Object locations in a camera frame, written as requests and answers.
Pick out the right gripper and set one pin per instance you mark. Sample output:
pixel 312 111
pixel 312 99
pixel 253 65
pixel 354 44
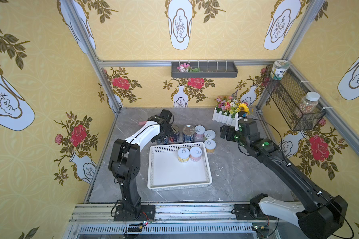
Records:
pixel 226 132

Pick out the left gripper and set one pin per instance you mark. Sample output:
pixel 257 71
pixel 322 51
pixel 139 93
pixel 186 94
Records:
pixel 168 133

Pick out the blue tin can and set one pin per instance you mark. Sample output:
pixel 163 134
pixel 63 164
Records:
pixel 188 134
pixel 163 140

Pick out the yellow small can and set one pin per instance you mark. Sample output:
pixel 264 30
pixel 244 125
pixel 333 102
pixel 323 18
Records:
pixel 210 145
pixel 183 155

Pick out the pink small can front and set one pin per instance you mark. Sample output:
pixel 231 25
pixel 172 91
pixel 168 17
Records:
pixel 195 153

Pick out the pink small can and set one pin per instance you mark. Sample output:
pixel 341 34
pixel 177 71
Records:
pixel 199 132
pixel 195 153

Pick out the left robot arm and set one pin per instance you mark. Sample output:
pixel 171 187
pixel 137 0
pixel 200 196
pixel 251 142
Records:
pixel 125 163

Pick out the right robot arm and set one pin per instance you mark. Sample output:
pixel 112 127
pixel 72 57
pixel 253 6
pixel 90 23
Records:
pixel 320 214

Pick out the white plastic basket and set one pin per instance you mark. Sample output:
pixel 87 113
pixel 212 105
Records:
pixel 167 172

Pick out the dark tomato tin can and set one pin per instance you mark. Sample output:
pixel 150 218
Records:
pixel 175 136

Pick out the flower box white fence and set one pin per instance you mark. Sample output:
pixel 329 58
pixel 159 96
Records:
pixel 228 110

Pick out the white small can middle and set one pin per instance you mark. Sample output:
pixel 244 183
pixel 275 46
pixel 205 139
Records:
pixel 209 134

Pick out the pink small can back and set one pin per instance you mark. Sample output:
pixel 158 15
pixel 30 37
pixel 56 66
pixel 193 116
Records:
pixel 199 132

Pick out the yellow small can front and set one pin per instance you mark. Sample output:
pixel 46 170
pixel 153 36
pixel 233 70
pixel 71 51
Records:
pixel 210 145

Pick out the small pink shelf flowers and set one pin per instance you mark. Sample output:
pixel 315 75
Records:
pixel 187 68

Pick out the clear jar white lid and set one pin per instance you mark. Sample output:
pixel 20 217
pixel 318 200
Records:
pixel 307 104

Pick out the jar with patterned label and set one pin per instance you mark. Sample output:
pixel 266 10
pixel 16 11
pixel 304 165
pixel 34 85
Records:
pixel 279 68

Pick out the grey wall shelf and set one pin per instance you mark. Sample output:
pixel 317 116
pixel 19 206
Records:
pixel 209 69

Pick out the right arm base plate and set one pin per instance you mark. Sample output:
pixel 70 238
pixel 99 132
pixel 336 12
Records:
pixel 249 212

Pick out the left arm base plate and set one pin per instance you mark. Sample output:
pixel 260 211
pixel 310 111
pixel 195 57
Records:
pixel 140 213

